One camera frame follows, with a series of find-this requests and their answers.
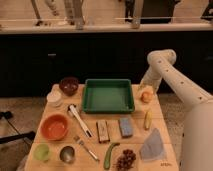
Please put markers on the light green cup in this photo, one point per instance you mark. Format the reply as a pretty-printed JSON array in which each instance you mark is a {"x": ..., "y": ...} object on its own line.
[{"x": 42, "y": 152}]

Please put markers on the blue sponge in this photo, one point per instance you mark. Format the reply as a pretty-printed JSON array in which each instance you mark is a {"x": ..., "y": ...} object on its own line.
[{"x": 125, "y": 127}]

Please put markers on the grey blue folded cloth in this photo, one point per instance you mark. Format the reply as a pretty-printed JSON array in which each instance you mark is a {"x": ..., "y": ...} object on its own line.
[{"x": 153, "y": 147}]

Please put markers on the green cucumber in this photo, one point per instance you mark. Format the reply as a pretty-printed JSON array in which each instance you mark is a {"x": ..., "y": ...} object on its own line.
[{"x": 107, "y": 159}]

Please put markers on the white handled kitchen tool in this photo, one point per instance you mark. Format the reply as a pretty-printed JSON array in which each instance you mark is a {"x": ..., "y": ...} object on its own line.
[{"x": 72, "y": 109}]

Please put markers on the brown wooden block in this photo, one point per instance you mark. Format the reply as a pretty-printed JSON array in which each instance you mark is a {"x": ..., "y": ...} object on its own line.
[{"x": 102, "y": 130}]

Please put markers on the dark red bowl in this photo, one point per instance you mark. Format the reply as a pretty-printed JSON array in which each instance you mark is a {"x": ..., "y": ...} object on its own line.
[{"x": 69, "y": 85}]

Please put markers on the white paper cup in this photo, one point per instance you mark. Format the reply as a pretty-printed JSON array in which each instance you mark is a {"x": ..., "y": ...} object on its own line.
[{"x": 54, "y": 98}]

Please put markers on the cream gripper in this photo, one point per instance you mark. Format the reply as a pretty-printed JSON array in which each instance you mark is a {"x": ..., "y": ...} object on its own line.
[{"x": 146, "y": 81}]

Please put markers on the orange plastic bowl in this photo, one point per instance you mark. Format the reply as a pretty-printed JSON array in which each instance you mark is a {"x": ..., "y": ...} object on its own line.
[{"x": 54, "y": 127}]

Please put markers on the green plastic tray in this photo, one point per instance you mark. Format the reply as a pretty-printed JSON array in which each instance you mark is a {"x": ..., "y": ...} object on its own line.
[{"x": 109, "y": 96}]

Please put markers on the silver metal fork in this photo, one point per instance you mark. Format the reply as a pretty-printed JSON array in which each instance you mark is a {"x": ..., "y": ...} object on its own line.
[{"x": 81, "y": 143}]

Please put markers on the small orange apple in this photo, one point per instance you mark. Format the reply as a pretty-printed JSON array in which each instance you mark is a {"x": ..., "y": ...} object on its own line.
[{"x": 146, "y": 97}]

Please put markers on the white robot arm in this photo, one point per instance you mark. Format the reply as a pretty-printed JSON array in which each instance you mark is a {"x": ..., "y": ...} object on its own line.
[{"x": 197, "y": 142}]

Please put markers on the small metal cup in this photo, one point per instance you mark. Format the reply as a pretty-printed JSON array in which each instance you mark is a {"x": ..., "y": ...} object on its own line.
[{"x": 67, "y": 154}]

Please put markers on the bunch of dark grapes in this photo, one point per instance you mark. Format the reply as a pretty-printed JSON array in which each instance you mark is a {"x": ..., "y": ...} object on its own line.
[{"x": 125, "y": 161}]

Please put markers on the black tripod stand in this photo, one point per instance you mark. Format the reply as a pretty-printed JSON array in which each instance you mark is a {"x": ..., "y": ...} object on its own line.
[{"x": 6, "y": 139}]

